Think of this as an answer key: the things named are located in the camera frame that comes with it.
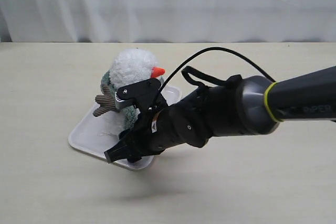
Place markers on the white plastic tray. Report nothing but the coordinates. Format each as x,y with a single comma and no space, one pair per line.
93,136

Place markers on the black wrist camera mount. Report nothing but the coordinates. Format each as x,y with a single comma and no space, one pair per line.
126,148

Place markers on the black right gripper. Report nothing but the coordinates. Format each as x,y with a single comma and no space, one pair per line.
159,126

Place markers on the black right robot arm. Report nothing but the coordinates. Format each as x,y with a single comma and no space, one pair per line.
234,107

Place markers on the white plush snowman toy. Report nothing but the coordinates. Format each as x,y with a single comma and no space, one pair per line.
134,59

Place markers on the white backdrop curtain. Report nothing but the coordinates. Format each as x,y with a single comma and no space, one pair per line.
167,20

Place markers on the green knitted scarf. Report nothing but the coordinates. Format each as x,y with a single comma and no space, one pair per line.
119,120

